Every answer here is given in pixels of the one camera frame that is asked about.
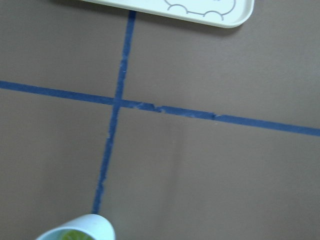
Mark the light blue cup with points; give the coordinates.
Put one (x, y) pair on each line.
(98, 227)

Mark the cream bear tray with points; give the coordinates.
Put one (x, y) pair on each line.
(218, 13)

